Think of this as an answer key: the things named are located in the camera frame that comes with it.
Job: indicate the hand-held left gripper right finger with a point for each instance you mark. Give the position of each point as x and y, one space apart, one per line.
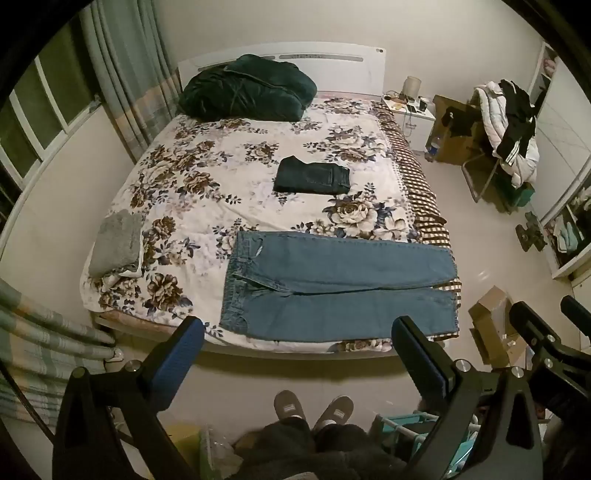
422 357

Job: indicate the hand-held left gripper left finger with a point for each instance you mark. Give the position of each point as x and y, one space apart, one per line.
178 357

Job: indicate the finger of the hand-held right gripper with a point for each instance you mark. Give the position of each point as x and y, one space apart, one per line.
531 323
577 309

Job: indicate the blue jeans pants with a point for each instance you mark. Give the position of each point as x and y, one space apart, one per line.
346 270

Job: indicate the folded dark pants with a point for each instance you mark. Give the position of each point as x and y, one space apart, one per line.
309 177

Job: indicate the open cardboard box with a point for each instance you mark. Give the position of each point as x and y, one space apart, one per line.
489 304

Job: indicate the teal rack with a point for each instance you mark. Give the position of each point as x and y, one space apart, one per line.
406 422

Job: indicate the teal folded clothes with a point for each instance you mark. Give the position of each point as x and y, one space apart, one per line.
567 235

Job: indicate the yellow box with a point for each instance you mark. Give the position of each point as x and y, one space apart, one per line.
182 443

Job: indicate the dark shoes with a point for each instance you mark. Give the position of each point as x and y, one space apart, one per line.
528 230

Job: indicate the grey slipper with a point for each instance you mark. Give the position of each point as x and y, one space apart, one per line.
333 410
290 404

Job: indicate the clear plastic bag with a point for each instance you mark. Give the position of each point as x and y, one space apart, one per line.
217 454

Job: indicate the person's right leg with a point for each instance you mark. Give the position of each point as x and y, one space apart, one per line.
351 452

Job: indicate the green box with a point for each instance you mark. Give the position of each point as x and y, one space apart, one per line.
521 198

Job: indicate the grey folded cloth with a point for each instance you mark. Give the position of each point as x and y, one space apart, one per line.
115 242

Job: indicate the green checked curtain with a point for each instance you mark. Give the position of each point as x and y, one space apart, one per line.
41 332
129 92

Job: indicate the metal folding chair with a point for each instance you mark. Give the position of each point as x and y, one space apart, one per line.
471 180

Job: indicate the bed with floral cover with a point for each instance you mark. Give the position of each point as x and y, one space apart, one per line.
194 194

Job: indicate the white wardrobe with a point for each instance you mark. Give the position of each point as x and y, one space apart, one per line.
563 138

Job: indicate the brown striped bed sheet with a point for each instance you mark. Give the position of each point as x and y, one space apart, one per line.
415 184

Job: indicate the brown cardboard box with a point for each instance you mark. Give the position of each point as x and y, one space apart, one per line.
461 147

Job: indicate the plastic water bottle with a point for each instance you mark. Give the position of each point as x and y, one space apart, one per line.
433 145

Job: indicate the black striped jacket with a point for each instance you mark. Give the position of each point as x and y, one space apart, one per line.
517 110

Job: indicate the chair piled with clothes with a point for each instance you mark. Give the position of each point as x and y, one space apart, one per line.
489 115

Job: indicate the black garment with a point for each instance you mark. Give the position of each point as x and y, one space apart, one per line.
457 122

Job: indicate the white nightstand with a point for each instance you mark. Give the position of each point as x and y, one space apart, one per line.
422 131

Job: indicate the white table lamp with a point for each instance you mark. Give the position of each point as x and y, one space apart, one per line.
412 85

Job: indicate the dark green duvet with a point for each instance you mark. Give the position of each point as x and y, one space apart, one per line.
244 92

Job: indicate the window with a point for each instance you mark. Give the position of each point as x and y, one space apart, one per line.
46 106

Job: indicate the white headboard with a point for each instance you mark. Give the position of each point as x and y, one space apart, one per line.
323 64

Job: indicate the bed frame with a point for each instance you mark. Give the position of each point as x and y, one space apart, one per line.
300 354

